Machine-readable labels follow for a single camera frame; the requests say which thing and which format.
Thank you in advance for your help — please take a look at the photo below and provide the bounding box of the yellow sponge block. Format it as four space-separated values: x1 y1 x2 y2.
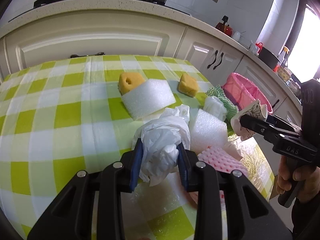
178 73 199 98

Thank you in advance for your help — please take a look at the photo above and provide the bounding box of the yellow sponge with hole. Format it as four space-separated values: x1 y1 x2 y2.
118 72 145 95

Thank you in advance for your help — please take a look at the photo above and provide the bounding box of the white ceramic jar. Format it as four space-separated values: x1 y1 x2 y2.
232 31 241 42

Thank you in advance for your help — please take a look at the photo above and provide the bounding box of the large white foam sheet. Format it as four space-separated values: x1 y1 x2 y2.
121 79 176 120

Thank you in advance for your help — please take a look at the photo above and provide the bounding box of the white plastic bag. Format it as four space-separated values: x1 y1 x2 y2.
132 104 190 186

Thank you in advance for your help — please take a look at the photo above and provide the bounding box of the black cabinet handle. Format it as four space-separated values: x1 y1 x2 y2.
213 52 225 70
207 50 219 69

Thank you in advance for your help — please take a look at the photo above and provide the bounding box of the green white patterned cloth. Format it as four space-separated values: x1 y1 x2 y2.
206 85 239 122

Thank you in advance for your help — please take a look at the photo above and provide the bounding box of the red kettle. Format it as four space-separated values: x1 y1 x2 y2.
215 15 233 37

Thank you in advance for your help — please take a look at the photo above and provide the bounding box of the black cabinet handle left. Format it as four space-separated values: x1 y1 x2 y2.
207 50 219 69

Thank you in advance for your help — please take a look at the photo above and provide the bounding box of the pink bag-lined trash bin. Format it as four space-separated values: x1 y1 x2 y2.
221 73 273 114

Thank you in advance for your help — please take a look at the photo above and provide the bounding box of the green white checkered tablecloth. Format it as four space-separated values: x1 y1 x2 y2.
0 54 276 240

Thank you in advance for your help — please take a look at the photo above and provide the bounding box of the patterned paper cup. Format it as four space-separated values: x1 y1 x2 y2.
231 99 268 141

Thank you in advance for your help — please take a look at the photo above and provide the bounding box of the small white foam square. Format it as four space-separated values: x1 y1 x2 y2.
189 109 228 154

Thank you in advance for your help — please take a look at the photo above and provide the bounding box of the black cabinet handle right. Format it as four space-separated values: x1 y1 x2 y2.
213 52 225 70

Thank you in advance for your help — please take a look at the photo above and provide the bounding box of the person's right hand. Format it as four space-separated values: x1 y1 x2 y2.
276 156 319 203

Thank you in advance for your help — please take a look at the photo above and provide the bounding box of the pink egg-crate foam pad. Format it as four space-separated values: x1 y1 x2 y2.
197 146 248 177

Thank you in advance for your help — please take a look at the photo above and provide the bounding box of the black pan by window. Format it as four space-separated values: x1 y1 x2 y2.
258 47 279 70

